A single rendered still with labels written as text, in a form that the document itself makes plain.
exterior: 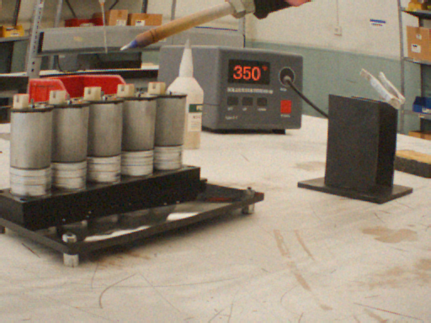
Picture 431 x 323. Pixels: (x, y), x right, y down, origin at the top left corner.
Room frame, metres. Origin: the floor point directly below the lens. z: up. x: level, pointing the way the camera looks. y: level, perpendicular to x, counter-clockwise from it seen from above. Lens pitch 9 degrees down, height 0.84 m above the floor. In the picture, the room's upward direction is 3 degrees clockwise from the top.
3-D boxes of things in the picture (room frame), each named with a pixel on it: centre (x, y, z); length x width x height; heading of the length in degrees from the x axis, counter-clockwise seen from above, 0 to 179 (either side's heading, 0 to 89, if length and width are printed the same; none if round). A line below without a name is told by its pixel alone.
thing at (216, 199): (0.32, 0.04, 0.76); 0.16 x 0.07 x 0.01; 148
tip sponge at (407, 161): (0.56, -0.19, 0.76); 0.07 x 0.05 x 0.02; 34
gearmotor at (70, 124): (0.31, 0.07, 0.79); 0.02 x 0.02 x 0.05
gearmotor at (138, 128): (0.36, 0.04, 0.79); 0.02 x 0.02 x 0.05
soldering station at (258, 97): (0.80, -0.01, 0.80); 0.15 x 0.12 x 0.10; 29
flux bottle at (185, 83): (0.61, 0.03, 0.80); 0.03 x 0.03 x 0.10
